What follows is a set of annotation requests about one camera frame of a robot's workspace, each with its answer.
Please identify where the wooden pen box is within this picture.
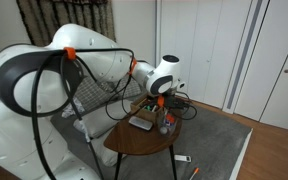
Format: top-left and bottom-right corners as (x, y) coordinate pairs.
(129, 94), (166, 125)

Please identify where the thin black cable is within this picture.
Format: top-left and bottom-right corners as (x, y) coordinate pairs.
(59, 54), (106, 180)

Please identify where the crumpled white plastic wrap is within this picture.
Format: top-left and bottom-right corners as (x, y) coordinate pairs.
(61, 97), (86, 120)

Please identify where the thick black cable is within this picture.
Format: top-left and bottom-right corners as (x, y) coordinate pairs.
(30, 49), (72, 180)

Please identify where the dark wooden side table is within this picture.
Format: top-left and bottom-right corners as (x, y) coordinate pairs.
(103, 99), (184, 180)

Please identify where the clear plastic pen cup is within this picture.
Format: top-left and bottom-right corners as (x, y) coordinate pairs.
(157, 112), (179, 136)

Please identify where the dark patterned wall hanging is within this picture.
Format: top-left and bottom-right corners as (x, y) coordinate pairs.
(15, 0), (117, 47)

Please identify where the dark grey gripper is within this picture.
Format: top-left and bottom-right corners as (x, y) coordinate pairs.
(165, 94), (189, 110)

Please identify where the orange cable clip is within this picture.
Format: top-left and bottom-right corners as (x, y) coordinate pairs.
(156, 95), (166, 109)
(128, 57), (138, 76)
(63, 47), (77, 61)

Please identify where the orange tipped white marker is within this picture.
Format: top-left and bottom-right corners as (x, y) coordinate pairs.
(188, 167), (200, 180)

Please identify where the white pillow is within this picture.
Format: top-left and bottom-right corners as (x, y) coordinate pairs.
(88, 132), (128, 168)

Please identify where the plain white sliding door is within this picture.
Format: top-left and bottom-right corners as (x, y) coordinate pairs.
(233, 0), (288, 123)

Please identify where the white folding closet door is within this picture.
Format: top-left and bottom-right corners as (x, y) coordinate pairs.
(157, 0), (253, 109)

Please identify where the white remote control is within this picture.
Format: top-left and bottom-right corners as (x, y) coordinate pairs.
(174, 154), (192, 163)

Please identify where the grey rug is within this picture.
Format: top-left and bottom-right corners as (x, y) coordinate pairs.
(50, 96), (253, 180)

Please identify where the orange red small object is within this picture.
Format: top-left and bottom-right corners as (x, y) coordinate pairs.
(166, 114), (176, 125)

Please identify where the white pillar with grey stripe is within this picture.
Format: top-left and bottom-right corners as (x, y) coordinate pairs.
(221, 0), (272, 115)

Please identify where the light grey pillow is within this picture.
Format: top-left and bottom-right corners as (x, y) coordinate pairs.
(81, 99), (134, 139)

